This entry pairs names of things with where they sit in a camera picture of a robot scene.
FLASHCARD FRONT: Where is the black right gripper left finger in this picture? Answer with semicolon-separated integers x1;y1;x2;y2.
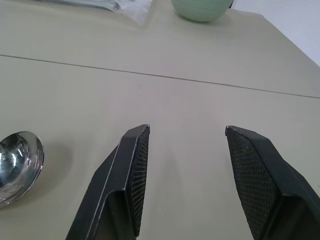
65;123;151;240

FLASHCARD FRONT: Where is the pale green ceramic bowl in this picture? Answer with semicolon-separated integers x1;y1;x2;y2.
170;0;234;24

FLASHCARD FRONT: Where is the shiny metal spoon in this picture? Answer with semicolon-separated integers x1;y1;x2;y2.
0;130;45;209

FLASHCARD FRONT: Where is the clear plastic bag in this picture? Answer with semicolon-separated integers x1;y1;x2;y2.
37;0;154;28

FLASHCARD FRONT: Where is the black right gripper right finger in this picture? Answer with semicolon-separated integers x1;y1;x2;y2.
224;125;320;240

